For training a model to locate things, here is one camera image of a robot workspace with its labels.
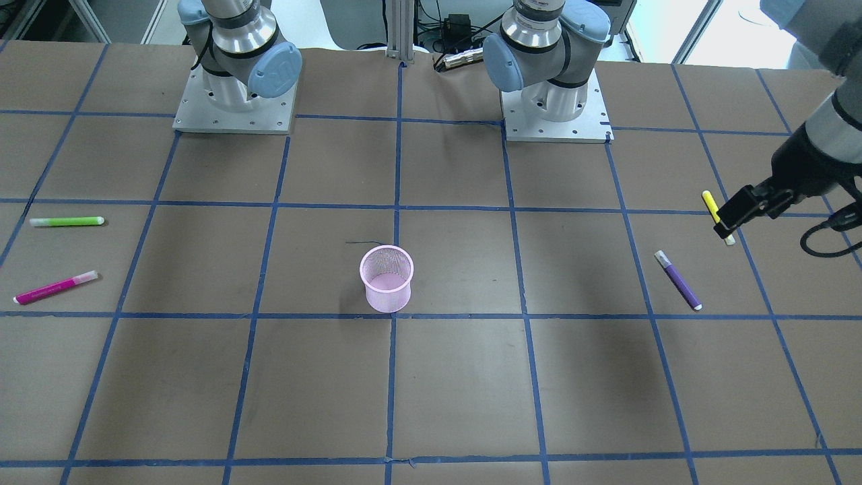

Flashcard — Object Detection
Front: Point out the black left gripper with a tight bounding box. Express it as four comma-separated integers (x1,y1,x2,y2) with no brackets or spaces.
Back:
714,123,860,239

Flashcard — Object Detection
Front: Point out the purple marker pen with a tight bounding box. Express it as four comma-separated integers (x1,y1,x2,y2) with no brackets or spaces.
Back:
655,251,703,311

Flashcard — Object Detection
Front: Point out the pink marker pen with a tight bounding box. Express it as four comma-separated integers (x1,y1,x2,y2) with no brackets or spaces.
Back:
13,271,99,306

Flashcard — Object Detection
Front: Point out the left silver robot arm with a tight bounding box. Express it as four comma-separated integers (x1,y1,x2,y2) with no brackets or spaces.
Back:
483,1,861,238

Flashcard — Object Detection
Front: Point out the pink mesh cup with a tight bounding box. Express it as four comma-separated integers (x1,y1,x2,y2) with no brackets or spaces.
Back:
358,245,415,313

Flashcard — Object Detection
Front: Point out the yellow marker pen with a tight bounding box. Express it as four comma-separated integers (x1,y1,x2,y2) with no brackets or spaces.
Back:
701,190,736,247

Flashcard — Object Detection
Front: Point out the black power adapter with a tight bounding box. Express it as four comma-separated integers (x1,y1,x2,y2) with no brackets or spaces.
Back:
442,13,472,42

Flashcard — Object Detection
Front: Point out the green marker pen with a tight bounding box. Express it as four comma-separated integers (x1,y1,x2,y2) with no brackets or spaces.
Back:
28,217,106,228

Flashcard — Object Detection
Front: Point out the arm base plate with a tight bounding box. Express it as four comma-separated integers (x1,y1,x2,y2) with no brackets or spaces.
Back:
500,70,615,143
173,61,299,135

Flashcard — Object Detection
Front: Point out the aluminium frame post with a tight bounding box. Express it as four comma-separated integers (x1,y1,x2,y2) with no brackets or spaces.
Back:
384,0,416,65

